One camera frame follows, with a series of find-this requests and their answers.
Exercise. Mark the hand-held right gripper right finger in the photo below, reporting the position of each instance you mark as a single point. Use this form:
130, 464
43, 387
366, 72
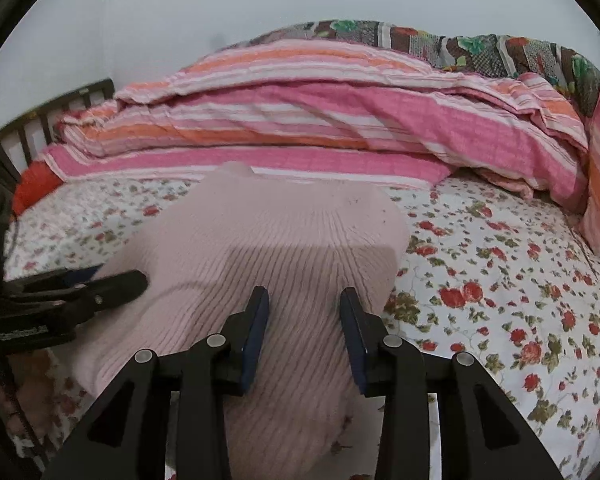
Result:
352, 340

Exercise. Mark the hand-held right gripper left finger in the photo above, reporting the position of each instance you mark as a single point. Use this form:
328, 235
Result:
257, 330

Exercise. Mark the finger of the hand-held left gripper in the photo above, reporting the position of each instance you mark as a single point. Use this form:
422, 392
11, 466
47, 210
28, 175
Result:
120, 287
77, 276

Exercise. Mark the pink knitted sweater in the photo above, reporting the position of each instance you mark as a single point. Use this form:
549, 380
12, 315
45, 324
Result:
280, 240

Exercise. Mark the red pillow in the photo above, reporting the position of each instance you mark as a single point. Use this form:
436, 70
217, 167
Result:
35, 185

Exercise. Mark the floral bedsheet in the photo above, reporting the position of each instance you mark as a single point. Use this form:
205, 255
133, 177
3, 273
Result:
505, 285

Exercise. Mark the dark wooden headboard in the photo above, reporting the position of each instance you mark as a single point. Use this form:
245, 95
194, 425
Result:
95, 90

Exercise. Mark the pink orange striped quilt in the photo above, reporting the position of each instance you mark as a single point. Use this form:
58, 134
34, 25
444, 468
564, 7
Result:
330, 110

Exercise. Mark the dark patterned blanket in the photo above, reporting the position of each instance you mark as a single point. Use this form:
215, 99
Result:
480, 50

